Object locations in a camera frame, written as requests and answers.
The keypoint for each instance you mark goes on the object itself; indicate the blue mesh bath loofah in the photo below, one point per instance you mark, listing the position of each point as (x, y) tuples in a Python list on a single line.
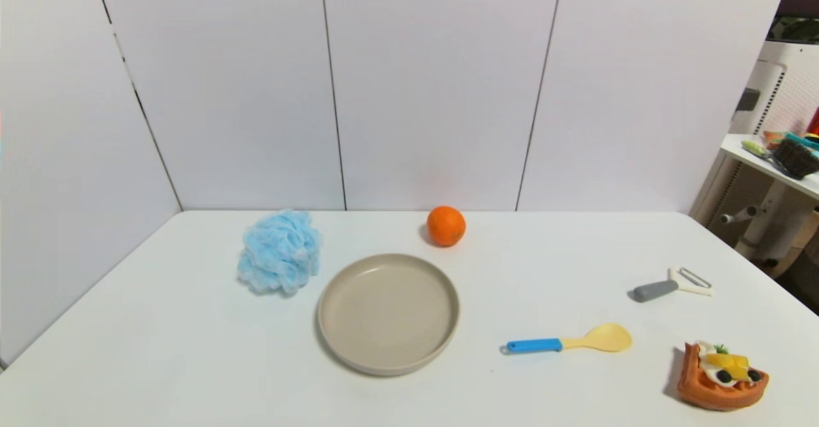
[(281, 251)]

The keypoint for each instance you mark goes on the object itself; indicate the brown round plate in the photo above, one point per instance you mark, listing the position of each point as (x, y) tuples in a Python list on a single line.
[(388, 315)]

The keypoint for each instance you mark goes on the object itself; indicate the orange fruit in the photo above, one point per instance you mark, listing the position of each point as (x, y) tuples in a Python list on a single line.
[(446, 226)]

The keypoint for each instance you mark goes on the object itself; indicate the white side table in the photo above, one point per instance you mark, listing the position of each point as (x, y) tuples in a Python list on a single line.
[(742, 150)]

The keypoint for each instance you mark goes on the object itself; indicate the toy waffle with fruit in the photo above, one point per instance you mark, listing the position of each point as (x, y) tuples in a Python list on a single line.
[(704, 385)]

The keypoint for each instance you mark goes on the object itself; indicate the small orange item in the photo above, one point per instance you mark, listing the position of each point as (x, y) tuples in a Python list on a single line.
[(771, 137)]

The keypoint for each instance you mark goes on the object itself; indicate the dark bristle brush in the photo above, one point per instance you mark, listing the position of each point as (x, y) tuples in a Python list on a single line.
[(795, 158)]

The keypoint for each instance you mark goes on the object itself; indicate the teal item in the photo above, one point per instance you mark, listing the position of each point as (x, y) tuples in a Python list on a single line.
[(801, 139)]

